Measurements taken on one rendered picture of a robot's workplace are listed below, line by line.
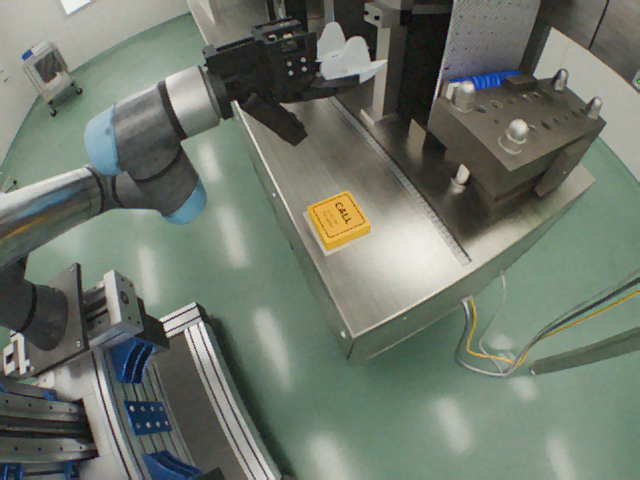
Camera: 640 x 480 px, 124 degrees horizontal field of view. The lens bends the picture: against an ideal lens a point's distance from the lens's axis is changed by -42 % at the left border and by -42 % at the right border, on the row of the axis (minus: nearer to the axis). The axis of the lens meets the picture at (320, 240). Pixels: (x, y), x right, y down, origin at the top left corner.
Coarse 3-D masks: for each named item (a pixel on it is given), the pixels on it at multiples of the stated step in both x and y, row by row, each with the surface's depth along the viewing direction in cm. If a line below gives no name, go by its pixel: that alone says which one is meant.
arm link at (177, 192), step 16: (176, 160) 31; (128, 176) 32; (160, 176) 30; (176, 176) 32; (192, 176) 35; (128, 192) 33; (144, 192) 32; (160, 192) 32; (176, 192) 33; (192, 192) 35; (128, 208) 36; (144, 208) 35; (160, 208) 34; (176, 208) 35; (192, 208) 37
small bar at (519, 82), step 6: (504, 78) 39; (510, 78) 39; (516, 78) 39; (522, 78) 39; (528, 78) 40; (534, 78) 40; (504, 84) 40; (510, 84) 39; (516, 84) 38; (522, 84) 39; (528, 84) 40; (534, 84) 40; (510, 90) 40; (516, 90) 40
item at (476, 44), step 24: (456, 0) 28; (480, 0) 28; (504, 0) 29; (528, 0) 29; (456, 24) 31; (480, 24) 32; (504, 24) 33; (528, 24) 34; (456, 48) 35; (480, 48) 37; (504, 48) 38; (456, 72) 40; (480, 72) 42
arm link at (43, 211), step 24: (24, 192) 21; (48, 192) 24; (72, 192) 27; (96, 192) 31; (0, 216) 17; (24, 216) 20; (48, 216) 23; (72, 216) 27; (96, 216) 34; (0, 240) 17; (24, 240) 20; (48, 240) 25; (0, 264) 17
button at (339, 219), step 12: (348, 192) 43; (324, 204) 43; (336, 204) 43; (348, 204) 42; (312, 216) 42; (324, 216) 42; (336, 216) 42; (348, 216) 41; (360, 216) 41; (324, 228) 41; (336, 228) 41; (348, 228) 40; (360, 228) 40; (324, 240) 40; (336, 240) 40; (348, 240) 42
